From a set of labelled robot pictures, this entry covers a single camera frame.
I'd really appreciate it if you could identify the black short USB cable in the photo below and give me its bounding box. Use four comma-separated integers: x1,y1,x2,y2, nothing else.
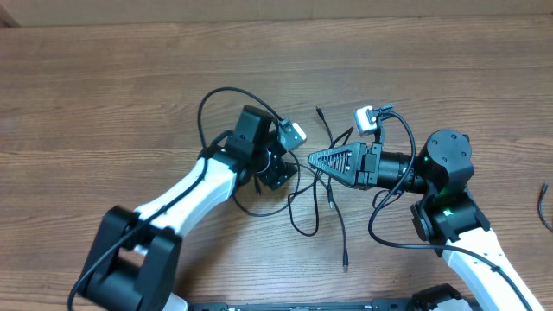
537,181,553,234

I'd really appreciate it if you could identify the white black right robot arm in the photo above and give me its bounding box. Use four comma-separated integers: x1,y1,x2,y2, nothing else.
308,130,542,310

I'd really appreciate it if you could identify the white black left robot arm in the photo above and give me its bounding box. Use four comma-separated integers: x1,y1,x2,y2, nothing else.
67,105,307,311

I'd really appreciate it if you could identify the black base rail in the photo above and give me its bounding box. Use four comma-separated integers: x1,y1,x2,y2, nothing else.
185,282,467,311

